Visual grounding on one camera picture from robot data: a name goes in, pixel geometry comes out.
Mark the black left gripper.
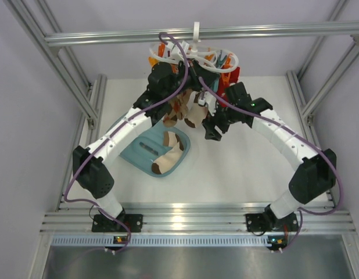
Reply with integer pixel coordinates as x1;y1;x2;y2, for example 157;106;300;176
163;58;219;101

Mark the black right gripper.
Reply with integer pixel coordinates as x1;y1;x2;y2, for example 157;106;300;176
202;101;238;141

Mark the white round clip hanger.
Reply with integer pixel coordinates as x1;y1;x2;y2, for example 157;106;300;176
148;22;239;74

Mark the cream brown sock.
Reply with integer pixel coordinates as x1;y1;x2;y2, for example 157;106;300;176
184;92;208;128

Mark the orange clothes peg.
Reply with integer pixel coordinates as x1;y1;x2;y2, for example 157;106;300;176
221;72;231;88

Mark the red sock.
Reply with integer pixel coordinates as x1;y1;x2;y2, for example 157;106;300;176
216;67;240;98

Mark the argyle beige orange sock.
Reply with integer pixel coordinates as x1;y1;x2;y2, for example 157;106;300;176
163;89;193;127

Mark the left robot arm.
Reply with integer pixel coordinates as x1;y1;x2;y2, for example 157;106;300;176
72;59;219;231

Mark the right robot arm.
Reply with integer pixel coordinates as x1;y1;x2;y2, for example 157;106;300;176
198;81;338;231

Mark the teal clothes peg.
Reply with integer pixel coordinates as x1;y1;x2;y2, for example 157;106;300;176
215;52;229;69

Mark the teal plastic basin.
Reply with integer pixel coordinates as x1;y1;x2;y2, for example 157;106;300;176
118;124;192;178

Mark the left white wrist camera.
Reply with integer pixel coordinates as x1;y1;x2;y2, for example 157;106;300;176
166;41;190;62

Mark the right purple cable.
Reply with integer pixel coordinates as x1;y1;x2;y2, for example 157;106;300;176
198;77;342;253

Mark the purple cable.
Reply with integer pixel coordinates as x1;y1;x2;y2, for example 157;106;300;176
198;77;342;253
63;31;195;253

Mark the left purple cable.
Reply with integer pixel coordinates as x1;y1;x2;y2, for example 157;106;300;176
63;31;195;253

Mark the aluminium frame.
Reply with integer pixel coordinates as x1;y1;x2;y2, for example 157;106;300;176
2;0;359;279

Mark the perforated cable tray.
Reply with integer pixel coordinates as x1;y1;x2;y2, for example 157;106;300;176
52;235;272;247

